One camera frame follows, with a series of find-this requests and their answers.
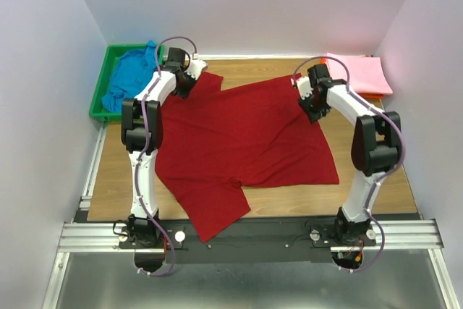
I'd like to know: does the pink folded t-shirt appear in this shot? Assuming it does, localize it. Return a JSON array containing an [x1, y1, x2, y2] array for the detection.
[[325, 51, 394, 96]]

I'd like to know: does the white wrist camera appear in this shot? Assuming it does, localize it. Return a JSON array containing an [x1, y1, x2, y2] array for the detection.
[[185, 59, 208, 80], [292, 76, 313, 99]]

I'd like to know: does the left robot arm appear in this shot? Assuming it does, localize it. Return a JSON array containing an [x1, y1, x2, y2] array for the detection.
[[117, 48, 208, 248]]

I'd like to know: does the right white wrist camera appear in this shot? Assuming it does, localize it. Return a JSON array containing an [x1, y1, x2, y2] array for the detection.
[[292, 76, 313, 99]]

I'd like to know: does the red t-shirt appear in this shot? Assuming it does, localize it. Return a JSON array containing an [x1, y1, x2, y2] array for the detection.
[[156, 72, 339, 242]]

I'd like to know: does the blue t-shirt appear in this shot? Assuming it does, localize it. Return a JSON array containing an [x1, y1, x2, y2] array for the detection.
[[101, 41, 156, 113]]

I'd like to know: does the aluminium frame rail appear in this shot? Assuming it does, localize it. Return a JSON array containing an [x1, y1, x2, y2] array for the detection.
[[55, 122, 460, 308]]

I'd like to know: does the orange folded t-shirt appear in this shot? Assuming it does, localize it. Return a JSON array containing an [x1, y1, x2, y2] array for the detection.
[[320, 55, 385, 100]]

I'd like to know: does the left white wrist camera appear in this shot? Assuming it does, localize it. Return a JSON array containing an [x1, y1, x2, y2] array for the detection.
[[185, 59, 208, 80]]

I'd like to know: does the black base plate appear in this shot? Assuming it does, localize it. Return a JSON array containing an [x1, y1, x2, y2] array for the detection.
[[113, 216, 379, 269]]

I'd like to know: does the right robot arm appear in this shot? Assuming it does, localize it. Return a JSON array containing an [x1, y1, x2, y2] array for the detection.
[[296, 64, 403, 245]]

